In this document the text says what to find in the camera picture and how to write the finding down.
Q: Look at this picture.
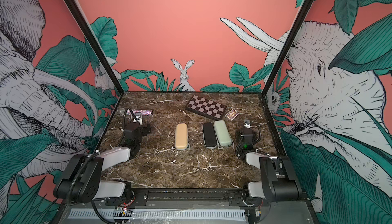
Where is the black zippered umbrella case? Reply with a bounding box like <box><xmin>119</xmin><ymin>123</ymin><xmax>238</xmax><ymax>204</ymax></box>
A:
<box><xmin>202</xmin><ymin>123</ymin><xmax>217</xmax><ymax>149</ymax></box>

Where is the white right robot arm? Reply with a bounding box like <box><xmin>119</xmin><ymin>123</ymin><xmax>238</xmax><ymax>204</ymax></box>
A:
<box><xmin>235</xmin><ymin>126</ymin><xmax>306</xmax><ymax>202</ymax></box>

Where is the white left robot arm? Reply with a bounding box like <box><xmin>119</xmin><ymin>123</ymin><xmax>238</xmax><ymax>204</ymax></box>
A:
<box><xmin>54</xmin><ymin>122</ymin><xmax>151</xmax><ymax>205</ymax></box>

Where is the purple glitter microphone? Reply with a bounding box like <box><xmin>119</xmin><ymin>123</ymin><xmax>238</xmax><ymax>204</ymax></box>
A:
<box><xmin>118</xmin><ymin>108</ymin><xmax>153</xmax><ymax>116</ymax></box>

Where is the purple card box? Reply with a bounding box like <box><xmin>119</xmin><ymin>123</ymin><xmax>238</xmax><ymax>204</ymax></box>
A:
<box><xmin>226</xmin><ymin>109</ymin><xmax>239</xmax><ymax>121</ymax></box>

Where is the folding chess board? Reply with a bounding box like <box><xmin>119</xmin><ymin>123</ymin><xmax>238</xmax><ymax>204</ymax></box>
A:
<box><xmin>185</xmin><ymin>95</ymin><xmax>227</xmax><ymax>120</ymax></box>

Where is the white perforated strip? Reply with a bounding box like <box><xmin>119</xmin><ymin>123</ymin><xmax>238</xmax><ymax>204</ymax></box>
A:
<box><xmin>67</xmin><ymin>208</ymin><xmax>247</xmax><ymax>221</ymax></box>

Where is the black corrugated cable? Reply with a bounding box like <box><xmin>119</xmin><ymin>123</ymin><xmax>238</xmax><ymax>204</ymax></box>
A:
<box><xmin>65</xmin><ymin>107</ymin><xmax>140</xmax><ymax>205</ymax></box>

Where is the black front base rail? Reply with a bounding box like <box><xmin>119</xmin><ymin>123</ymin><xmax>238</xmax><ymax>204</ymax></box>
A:
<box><xmin>65</xmin><ymin>188</ymin><xmax>308</xmax><ymax>208</ymax></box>

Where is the black frame post left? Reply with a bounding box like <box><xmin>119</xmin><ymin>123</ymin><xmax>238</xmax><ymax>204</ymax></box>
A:
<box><xmin>63</xmin><ymin>0</ymin><xmax>125</xmax><ymax>96</ymax></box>

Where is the black frame post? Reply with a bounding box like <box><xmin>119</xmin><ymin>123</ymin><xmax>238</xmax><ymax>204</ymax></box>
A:
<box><xmin>63</xmin><ymin>0</ymin><xmax>125</xmax><ymax>96</ymax></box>
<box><xmin>261</xmin><ymin>0</ymin><xmax>325</xmax><ymax>95</ymax></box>

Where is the black frame post right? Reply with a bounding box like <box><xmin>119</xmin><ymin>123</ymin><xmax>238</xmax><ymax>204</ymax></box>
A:
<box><xmin>261</xmin><ymin>0</ymin><xmax>325</xmax><ymax>95</ymax></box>

